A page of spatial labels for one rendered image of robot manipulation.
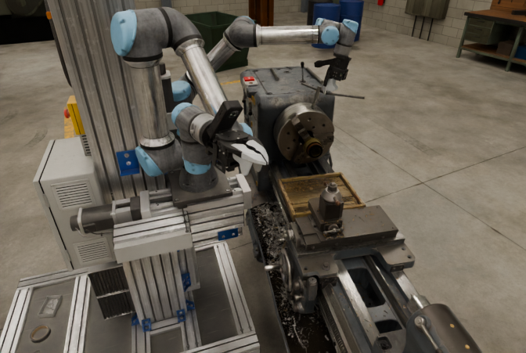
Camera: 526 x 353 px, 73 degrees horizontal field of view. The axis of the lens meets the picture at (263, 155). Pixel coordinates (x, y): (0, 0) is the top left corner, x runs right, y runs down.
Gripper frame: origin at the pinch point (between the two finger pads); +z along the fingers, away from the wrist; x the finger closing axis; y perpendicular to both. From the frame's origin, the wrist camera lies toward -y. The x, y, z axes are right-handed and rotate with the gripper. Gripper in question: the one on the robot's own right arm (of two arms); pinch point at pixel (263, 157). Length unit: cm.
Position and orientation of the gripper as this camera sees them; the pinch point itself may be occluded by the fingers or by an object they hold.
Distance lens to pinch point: 73.8
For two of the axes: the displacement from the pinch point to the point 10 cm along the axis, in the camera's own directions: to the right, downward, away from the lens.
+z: 6.3, 4.0, -6.7
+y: -1.1, 9.0, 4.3
